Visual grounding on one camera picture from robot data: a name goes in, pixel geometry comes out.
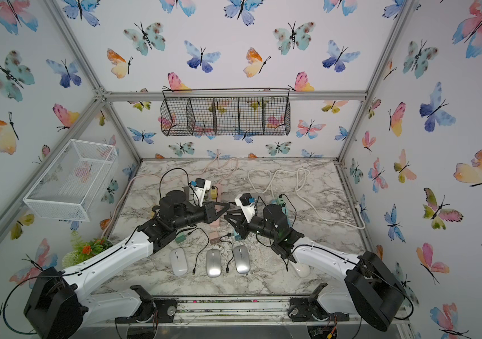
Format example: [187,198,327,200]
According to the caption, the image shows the artificial potted plant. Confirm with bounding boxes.
[62,231,112,268]

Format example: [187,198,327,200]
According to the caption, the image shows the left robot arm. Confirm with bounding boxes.
[23,190,230,338]

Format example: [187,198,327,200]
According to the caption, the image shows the white mesh wall basket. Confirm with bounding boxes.
[23,139,118,222]

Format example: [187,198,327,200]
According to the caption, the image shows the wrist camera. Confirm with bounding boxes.
[235,193,257,223]
[190,178,211,207]

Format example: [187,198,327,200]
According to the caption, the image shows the pink charger plug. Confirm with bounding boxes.
[208,230,221,245]

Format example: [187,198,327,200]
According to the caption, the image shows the green charger plug front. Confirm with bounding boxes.
[175,234,186,244]

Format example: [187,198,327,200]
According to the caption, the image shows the black wire wall basket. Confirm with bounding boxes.
[159,88,291,137]

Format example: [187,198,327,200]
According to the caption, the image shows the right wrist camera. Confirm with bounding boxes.
[235,193,257,223]

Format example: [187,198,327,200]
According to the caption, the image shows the white wireless mouse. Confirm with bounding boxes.
[170,248,188,277]

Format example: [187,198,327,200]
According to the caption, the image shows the teal power strip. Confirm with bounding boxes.
[275,195,288,216]

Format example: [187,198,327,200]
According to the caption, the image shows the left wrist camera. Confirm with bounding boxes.
[190,178,211,207]

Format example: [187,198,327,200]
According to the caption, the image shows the white mouse right front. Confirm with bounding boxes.
[290,262,311,278]

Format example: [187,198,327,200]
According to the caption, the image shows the black charging cable silver mouse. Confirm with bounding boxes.
[219,233,234,273]

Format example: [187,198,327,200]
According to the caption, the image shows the pink power strip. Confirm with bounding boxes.
[210,184,223,202]

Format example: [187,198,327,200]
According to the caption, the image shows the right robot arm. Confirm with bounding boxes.
[223,203,415,331]

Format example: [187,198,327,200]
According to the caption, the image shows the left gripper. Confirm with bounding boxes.
[171,201,230,233]

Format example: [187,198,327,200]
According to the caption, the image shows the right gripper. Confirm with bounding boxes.
[224,209,280,244]

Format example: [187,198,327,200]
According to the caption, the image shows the black charging cable white mouse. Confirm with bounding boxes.
[188,227,211,275]

